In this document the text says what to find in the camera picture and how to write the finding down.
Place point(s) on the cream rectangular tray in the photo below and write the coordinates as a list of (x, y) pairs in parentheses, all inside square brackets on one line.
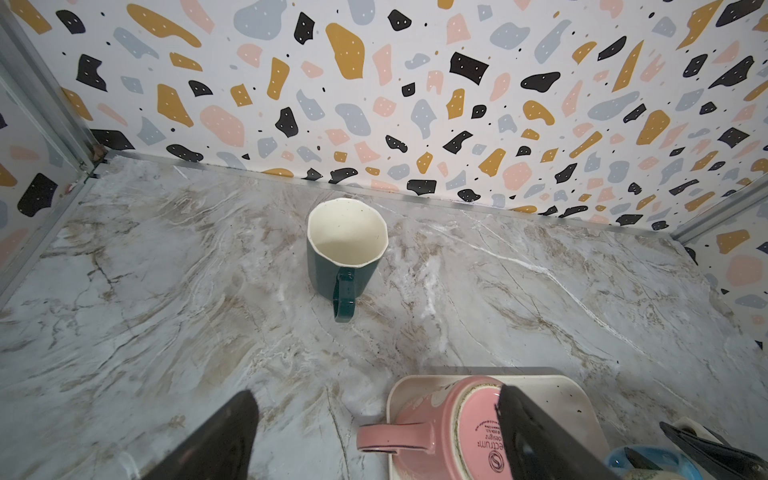
[(559, 396)]

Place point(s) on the aluminium corner post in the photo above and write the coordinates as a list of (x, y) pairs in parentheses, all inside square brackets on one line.
[(730, 207), (34, 86)]

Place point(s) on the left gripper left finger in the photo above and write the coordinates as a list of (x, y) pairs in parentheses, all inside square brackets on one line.
[(220, 448)]

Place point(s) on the dark green mug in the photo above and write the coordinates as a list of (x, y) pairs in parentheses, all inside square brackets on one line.
[(346, 239)]

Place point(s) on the light blue butterfly mug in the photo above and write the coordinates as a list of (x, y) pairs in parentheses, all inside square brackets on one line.
[(651, 462)]

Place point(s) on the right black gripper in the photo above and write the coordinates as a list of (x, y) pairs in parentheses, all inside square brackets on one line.
[(712, 452)]

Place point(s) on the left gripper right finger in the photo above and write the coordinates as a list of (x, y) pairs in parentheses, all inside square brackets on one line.
[(537, 447)]

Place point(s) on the right aluminium corner post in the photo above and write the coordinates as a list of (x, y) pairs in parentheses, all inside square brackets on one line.
[(730, 207)]

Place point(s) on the pink patterned mug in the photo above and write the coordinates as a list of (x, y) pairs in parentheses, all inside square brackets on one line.
[(452, 432)]

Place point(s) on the left aluminium corner post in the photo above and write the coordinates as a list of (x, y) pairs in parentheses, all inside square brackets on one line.
[(34, 86)]

